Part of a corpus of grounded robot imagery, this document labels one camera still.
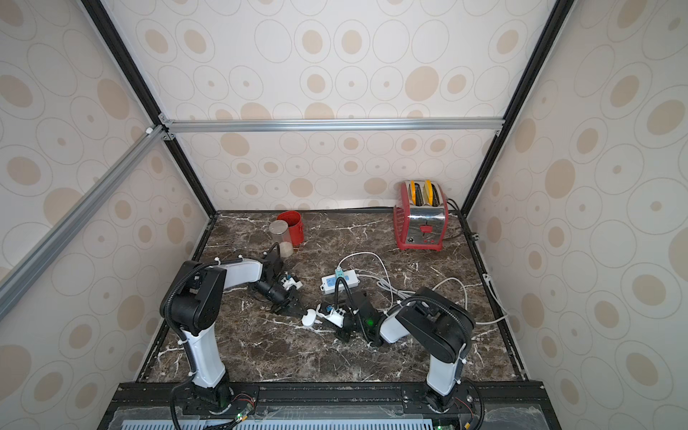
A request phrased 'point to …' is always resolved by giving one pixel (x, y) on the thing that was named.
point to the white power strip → (329, 283)
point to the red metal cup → (296, 227)
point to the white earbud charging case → (308, 320)
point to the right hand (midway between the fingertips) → (332, 317)
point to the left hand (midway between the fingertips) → (309, 311)
